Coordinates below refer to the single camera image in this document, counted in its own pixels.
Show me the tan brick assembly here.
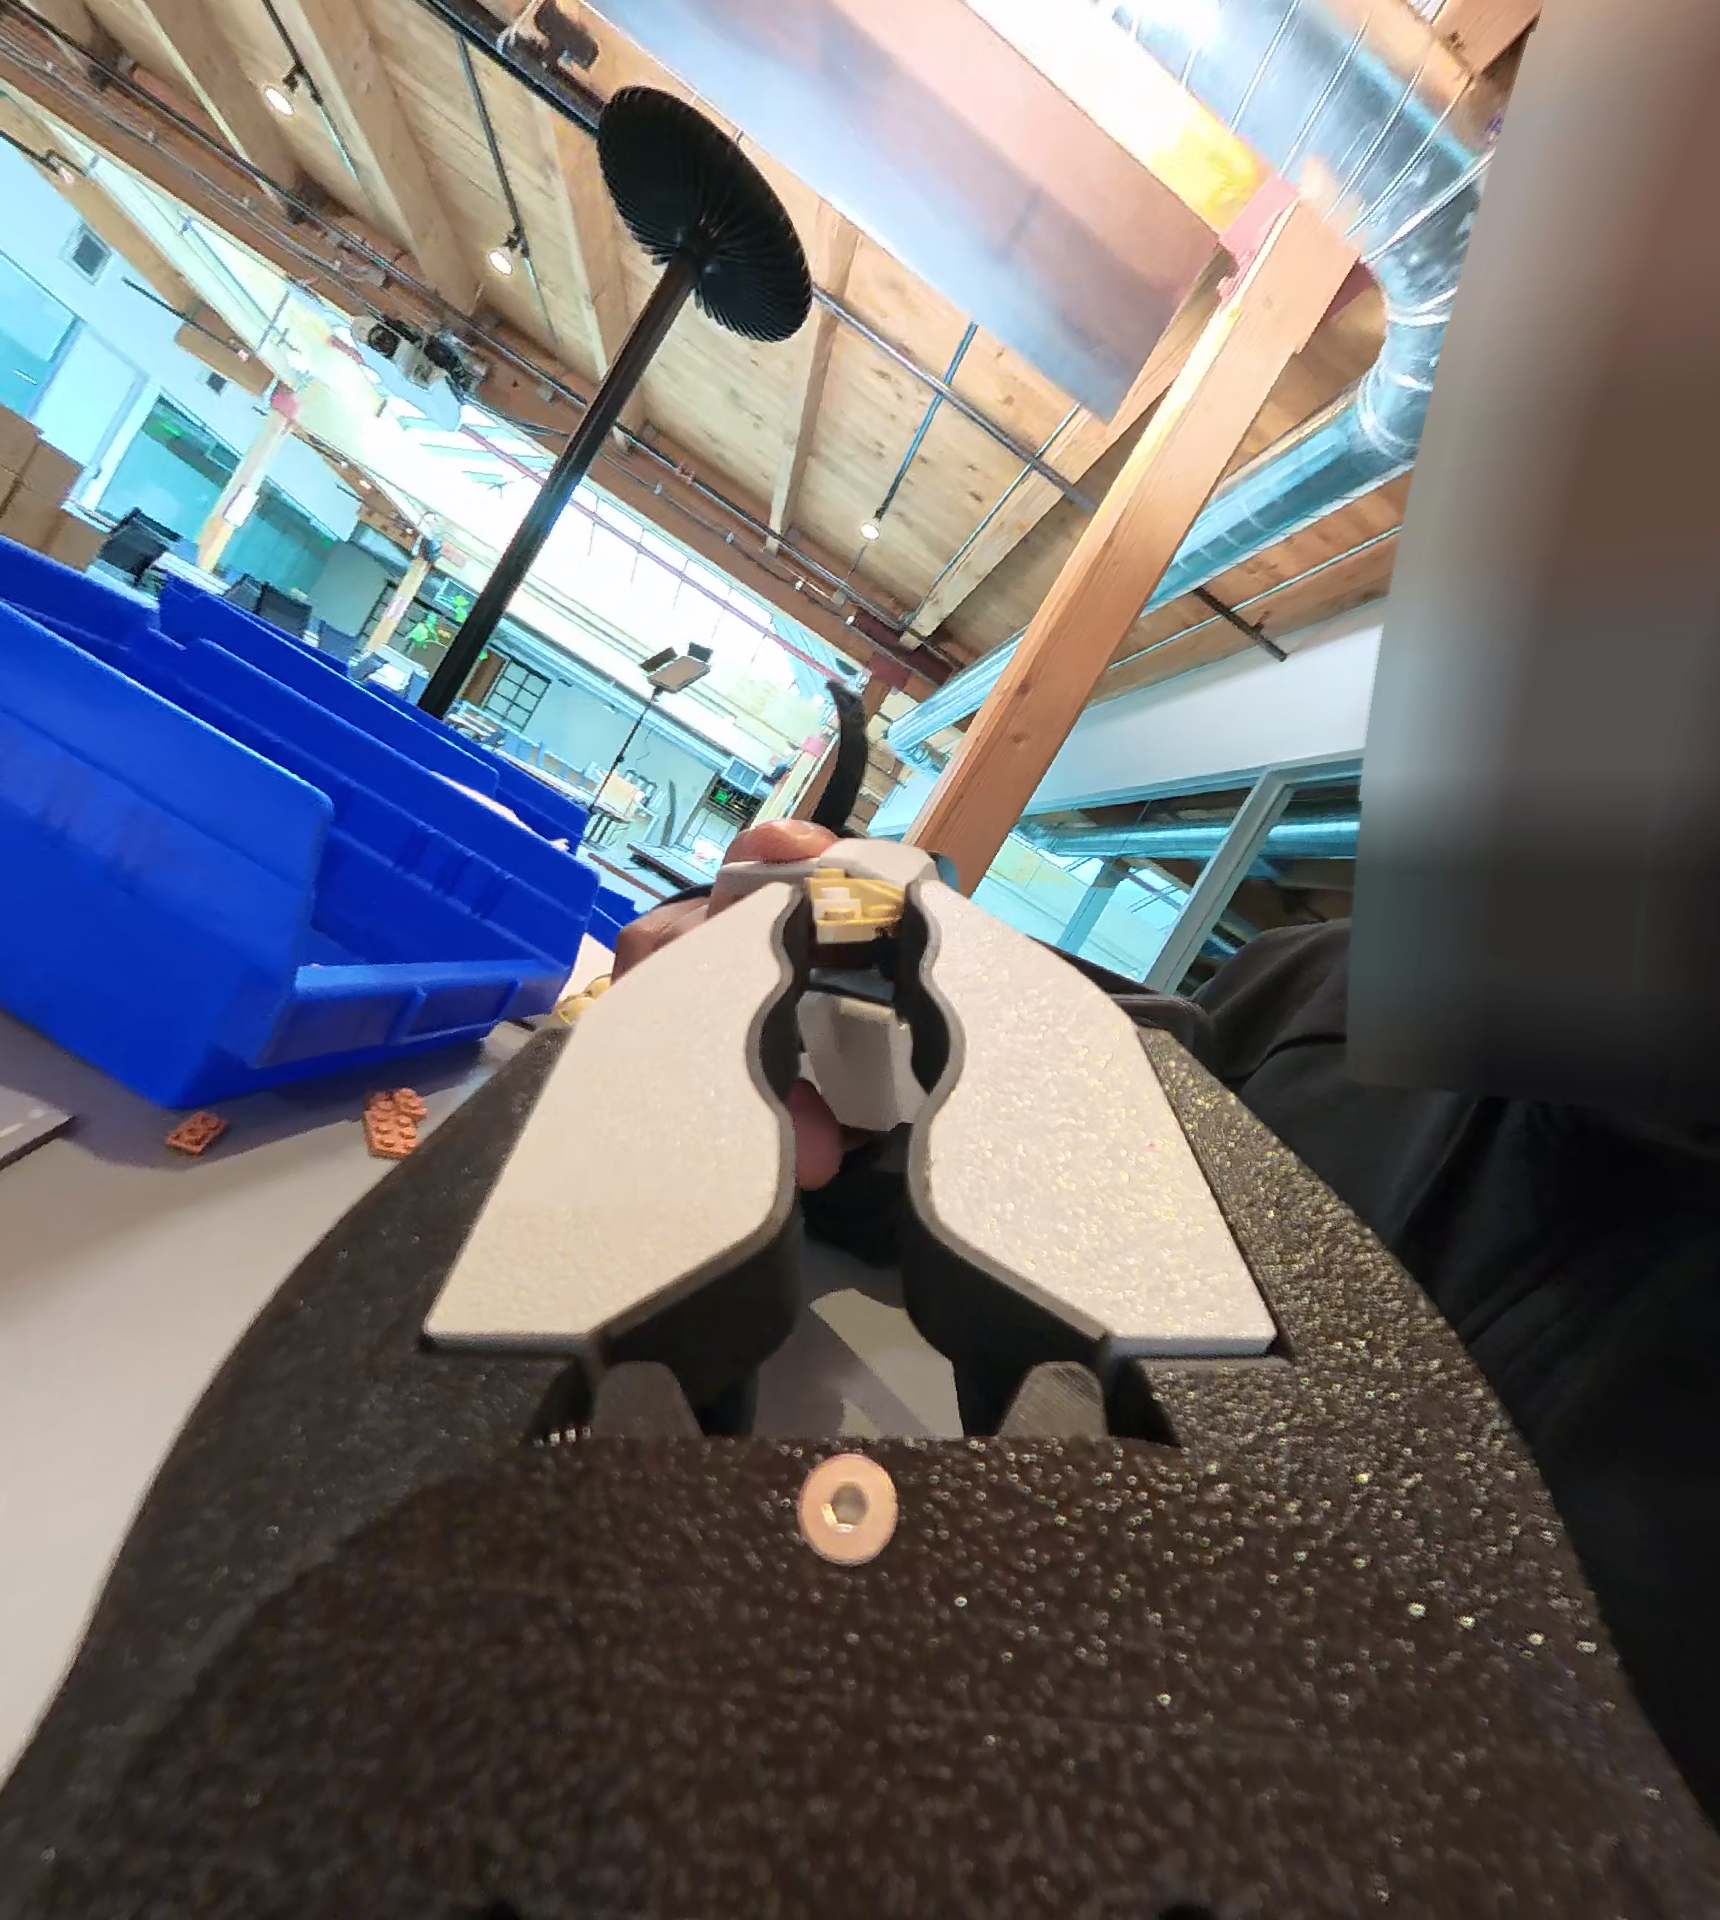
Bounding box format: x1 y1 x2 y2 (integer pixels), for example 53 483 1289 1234
807 877 904 949

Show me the wooden support post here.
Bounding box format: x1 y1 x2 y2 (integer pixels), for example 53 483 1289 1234
906 195 1365 894

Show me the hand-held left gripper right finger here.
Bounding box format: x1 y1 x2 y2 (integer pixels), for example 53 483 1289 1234
899 877 1280 1432

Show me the grey desk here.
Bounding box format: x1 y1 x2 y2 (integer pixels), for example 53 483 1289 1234
0 945 951 1847

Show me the blue plastic storage bin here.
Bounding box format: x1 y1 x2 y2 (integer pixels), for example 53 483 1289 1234
0 487 602 1116
160 576 593 860

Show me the person's black jacket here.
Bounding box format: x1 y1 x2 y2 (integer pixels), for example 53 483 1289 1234
1099 923 1720 1908

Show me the person's right forearm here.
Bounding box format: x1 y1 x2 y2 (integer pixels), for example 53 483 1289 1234
1086 967 1250 1097

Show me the silver ventilation duct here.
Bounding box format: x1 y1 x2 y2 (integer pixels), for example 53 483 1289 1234
1016 780 1365 871
888 0 1493 753

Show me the person's right hand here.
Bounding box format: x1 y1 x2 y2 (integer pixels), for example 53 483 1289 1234
615 818 880 1192

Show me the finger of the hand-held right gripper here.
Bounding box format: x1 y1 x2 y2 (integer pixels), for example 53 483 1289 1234
796 991 938 1130
819 837 944 897

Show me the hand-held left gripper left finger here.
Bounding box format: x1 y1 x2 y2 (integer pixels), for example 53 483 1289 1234
420 881 809 1438

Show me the light panel on tripod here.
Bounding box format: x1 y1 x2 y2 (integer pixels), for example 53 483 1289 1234
616 643 719 811

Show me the black floor lamp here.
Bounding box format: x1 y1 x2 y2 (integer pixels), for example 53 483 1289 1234
415 87 815 719

